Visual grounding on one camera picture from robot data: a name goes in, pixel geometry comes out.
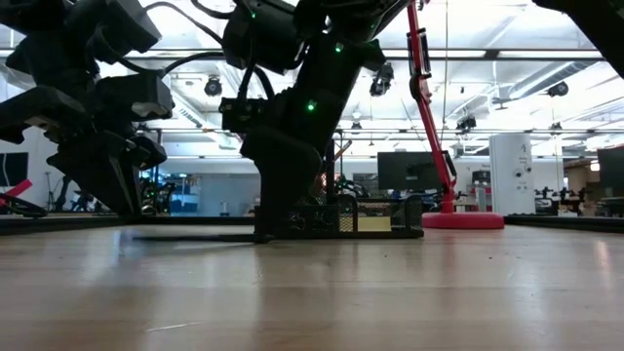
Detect black mesh desk organizer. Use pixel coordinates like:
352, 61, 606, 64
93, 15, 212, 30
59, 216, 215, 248
287, 160, 424, 240

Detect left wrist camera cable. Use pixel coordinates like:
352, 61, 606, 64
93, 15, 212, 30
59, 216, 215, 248
116, 1, 228, 79

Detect dark wall screen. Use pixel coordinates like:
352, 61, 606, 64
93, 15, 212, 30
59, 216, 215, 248
0, 151, 29, 187

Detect yellow sticky note pad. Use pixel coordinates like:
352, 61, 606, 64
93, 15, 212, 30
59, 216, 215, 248
358, 215, 392, 233

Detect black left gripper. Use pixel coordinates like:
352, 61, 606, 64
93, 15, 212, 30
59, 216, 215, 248
0, 85, 170, 218

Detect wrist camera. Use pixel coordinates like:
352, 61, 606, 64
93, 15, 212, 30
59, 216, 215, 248
95, 72, 176, 122
218, 97, 270, 134

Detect black aluminium table frame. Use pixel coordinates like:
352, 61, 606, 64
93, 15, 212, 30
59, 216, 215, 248
0, 213, 624, 237

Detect red and black strap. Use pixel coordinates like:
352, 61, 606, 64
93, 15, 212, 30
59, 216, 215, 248
0, 178, 49, 219

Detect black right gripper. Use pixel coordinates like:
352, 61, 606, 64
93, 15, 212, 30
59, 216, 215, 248
241, 72, 352, 243

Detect black overhead beam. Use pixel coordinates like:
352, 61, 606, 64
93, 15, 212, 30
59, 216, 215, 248
0, 47, 624, 62

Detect black background monitor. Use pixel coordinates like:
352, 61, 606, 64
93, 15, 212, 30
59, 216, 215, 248
377, 151, 444, 191

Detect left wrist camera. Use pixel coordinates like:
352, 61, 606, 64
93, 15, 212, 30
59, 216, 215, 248
95, 72, 176, 122

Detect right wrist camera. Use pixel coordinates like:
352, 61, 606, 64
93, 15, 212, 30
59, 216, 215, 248
218, 97, 270, 134

